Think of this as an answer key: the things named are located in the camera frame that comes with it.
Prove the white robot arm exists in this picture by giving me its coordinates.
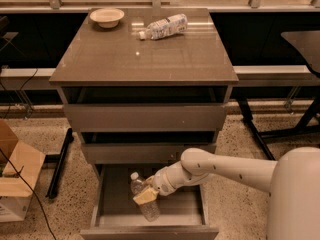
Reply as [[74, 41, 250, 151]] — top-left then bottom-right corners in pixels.
[[133, 148, 277, 205]]

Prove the black right table leg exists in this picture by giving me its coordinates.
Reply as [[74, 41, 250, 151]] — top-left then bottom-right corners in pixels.
[[237, 97, 275, 161]]

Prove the middle grey drawer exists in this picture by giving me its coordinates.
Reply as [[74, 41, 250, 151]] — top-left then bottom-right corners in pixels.
[[81, 143, 216, 164]]

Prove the lying plastic water bottle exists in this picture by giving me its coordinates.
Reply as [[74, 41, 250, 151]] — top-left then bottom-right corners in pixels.
[[138, 14, 188, 40]]

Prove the white bowl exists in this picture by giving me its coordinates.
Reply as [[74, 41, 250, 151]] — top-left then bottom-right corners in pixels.
[[90, 8, 124, 28]]

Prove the black table leg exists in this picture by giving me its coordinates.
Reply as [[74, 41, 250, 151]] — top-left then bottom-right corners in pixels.
[[237, 97, 275, 161], [45, 128, 74, 199]]

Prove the top grey drawer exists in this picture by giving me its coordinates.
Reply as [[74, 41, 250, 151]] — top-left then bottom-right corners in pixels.
[[64, 104, 226, 132]]

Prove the black cable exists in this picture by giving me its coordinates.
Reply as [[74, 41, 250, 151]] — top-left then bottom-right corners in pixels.
[[0, 150, 58, 240]]

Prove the grey drawer cabinet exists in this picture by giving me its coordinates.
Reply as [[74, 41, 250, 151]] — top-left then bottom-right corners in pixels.
[[48, 7, 240, 167]]

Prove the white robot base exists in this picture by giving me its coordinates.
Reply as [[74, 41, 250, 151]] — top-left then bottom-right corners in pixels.
[[266, 147, 320, 240]]

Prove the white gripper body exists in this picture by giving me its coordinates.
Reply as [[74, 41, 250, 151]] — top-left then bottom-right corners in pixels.
[[152, 165, 182, 196]]

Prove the black left table leg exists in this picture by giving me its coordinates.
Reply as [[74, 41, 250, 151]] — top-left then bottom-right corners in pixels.
[[45, 128, 74, 199]]

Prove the clear water bottle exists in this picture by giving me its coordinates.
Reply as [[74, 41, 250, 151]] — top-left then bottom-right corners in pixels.
[[130, 172, 160, 222]]

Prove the cardboard box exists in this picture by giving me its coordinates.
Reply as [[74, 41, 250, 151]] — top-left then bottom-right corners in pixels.
[[0, 120, 45, 222]]

